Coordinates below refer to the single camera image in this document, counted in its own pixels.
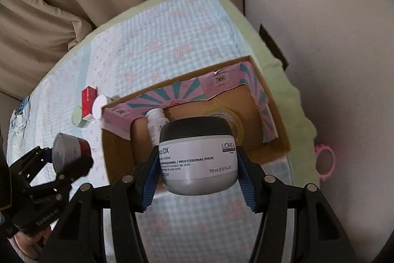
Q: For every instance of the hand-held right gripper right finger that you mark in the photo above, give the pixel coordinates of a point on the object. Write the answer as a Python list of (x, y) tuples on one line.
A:
[(247, 186)]

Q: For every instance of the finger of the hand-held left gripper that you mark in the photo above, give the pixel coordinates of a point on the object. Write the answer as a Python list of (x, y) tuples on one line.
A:
[(66, 178), (30, 163)]

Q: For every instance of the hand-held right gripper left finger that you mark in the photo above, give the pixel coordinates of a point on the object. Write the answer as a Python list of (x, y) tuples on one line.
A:
[(150, 186)]

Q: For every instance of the red jar with silver lid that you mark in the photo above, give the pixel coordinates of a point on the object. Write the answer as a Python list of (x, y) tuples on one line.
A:
[(69, 147)]

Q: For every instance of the silver jar with dark lid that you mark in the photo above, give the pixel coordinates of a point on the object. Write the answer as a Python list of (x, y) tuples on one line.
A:
[(197, 158)]

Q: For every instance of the cardboard box with pink flaps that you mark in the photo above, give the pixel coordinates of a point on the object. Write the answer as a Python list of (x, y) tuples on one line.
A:
[(212, 106)]

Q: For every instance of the person's left hand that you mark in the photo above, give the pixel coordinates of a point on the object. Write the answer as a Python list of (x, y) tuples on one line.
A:
[(29, 246)]

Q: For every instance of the denim cloth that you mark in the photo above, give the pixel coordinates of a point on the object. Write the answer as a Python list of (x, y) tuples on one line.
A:
[(18, 124)]

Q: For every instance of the small white bottle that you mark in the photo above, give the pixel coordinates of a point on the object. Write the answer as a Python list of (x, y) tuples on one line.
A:
[(154, 127)]

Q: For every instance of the clear tape roll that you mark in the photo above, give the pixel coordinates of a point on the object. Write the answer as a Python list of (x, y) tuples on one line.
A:
[(237, 127)]

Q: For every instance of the small green jar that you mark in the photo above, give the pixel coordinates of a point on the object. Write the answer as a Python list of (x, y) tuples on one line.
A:
[(77, 118)]

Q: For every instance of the pale jar with white lid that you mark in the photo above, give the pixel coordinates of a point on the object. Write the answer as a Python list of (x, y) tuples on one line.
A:
[(100, 108)]

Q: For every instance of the small red box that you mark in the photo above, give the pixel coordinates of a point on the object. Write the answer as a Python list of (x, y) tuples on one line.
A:
[(87, 102)]

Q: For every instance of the pink round hand mirror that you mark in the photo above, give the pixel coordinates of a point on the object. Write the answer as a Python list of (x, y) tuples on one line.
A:
[(322, 146)]

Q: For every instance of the pale green bed sheet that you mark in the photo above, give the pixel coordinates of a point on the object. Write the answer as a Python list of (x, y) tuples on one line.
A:
[(277, 87)]

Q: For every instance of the light blue checked blanket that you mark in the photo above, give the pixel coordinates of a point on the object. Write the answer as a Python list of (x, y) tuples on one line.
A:
[(154, 44)]

